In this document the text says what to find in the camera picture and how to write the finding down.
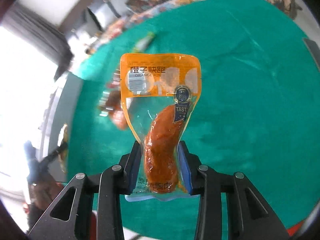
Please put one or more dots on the orange sausage packet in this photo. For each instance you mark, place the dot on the orange sausage packet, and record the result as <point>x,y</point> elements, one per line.
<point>160,135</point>

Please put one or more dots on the orange fluffy cloth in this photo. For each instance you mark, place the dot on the orange fluffy cloth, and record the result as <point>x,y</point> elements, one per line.
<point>296,227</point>

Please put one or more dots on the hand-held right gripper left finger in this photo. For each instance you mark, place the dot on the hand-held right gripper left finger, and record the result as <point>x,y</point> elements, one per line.
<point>133,170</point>

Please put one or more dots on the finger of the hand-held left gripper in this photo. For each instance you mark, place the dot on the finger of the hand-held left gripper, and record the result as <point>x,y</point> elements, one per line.
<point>53,155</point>

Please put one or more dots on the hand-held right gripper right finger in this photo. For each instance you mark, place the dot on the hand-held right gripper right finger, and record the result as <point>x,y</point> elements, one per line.
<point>186,175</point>

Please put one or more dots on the brown snack packet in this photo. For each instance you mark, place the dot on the brown snack packet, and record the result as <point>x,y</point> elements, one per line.
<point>115,110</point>

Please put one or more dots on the grey curtain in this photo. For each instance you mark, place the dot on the grey curtain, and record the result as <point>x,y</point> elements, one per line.
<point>37,35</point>

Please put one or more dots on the green velvet blanket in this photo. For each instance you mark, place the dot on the green velvet blanket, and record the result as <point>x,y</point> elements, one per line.
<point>237,117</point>

